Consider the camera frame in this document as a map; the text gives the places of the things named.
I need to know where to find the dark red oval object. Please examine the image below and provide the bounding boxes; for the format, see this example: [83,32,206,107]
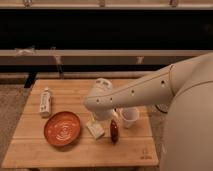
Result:
[110,120,119,143]

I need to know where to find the wooden table board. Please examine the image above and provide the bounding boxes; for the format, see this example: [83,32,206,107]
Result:
[2,79,158,168]

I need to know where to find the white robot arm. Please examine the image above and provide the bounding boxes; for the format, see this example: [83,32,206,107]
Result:
[84,52,213,171]

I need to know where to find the black cables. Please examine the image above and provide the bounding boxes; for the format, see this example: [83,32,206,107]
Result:
[155,104,169,114]

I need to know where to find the white tube bottle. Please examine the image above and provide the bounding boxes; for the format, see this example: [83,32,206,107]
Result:
[39,87,51,118]

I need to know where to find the white ceramic cup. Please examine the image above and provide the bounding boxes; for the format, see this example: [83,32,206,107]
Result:
[120,107,140,128]

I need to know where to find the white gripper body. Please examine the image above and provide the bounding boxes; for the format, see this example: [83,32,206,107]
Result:
[93,109,118,121]

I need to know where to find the white sponge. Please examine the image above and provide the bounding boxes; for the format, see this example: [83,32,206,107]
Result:
[86,121,105,139]

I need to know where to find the metal rail shelf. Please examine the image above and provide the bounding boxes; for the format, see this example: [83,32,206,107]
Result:
[0,49,213,66]

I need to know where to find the orange ceramic bowl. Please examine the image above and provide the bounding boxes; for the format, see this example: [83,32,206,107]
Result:
[44,111,81,147]

